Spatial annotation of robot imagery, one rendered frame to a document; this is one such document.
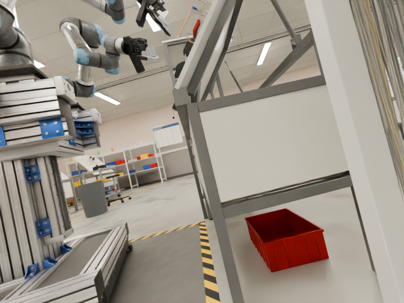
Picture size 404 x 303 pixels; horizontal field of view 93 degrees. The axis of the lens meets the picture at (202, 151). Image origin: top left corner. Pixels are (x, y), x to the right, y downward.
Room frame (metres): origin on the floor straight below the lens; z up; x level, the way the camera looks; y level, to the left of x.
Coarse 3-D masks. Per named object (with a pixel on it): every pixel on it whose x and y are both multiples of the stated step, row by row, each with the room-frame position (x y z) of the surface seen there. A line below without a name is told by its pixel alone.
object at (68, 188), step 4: (64, 176) 5.03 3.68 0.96; (64, 180) 4.85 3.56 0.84; (68, 180) 4.96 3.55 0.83; (64, 184) 4.85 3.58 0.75; (68, 184) 4.96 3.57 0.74; (72, 184) 5.07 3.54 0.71; (64, 188) 4.83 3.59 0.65; (68, 188) 4.93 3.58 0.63; (72, 188) 5.04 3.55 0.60; (68, 192) 4.91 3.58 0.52; (72, 192) 5.04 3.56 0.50; (68, 196) 4.88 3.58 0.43; (72, 196) 5.01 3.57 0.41; (76, 204) 5.07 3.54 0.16; (76, 208) 5.04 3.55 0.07
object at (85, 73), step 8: (80, 24) 1.13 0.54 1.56; (88, 24) 1.17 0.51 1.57; (80, 32) 1.15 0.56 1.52; (88, 32) 1.17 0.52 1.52; (96, 32) 1.20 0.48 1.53; (88, 40) 1.20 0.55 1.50; (96, 40) 1.23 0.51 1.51; (96, 48) 1.27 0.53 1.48; (80, 72) 1.35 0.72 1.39; (88, 72) 1.36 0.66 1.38; (80, 80) 1.38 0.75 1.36; (88, 80) 1.40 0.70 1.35; (80, 88) 1.40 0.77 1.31; (88, 88) 1.43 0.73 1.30; (80, 96) 1.44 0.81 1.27; (88, 96) 1.48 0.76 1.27
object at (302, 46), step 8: (312, 32) 0.76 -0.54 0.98; (296, 40) 0.87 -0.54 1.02; (304, 40) 0.81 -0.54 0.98; (312, 40) 0.77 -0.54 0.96; (296, 48) 0.87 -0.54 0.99; (304, 48) 0.83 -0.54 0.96; (288, 56) 0.95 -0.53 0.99; (296, 56) 0.89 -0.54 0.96; (280, 64) 1.03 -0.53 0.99; (288, 64) 0.97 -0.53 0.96; (320, 64) 0.76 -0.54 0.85; (280, 72) 1.06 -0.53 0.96; (320, 72) 0.77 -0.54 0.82; (272, 80) 1.16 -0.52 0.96
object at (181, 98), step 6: (174, 90) 0.70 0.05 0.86; (180, 90) 0.70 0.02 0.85; (186, 90) 0.70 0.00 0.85; (174, 96) 0.70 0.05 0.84; (180, 96) 0.70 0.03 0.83; (186, 96) 0.70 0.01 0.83; (174, 102) 0.70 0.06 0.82; (180, 102) 0.70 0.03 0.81; (186, 102) 0.70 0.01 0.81; (180, 108) 0.74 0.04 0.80; (186, 108) 0.76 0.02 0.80; (180, 114) 0.83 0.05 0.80; (186, 114) 0.85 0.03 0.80; (180, 120) 0.95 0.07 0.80; (186, 120) 0.98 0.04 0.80; (186, 126) 1.15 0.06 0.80; (186, 132) 1.38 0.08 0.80; (186, 138) 1.74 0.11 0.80
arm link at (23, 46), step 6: (18, 30) 0.87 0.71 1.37; (18, 36) 0.84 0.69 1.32; (24, 36) 0.89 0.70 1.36; (18, 42) 0.84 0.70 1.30; (24, 42) 0.88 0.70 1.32; (0, 48) 0.82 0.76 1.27; (6, 48) 0.83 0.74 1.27; (12, 48) 0.84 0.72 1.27; (18, 48) 0.86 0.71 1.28; (24, 48) 0.88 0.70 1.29; (30, 54) 0.92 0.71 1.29
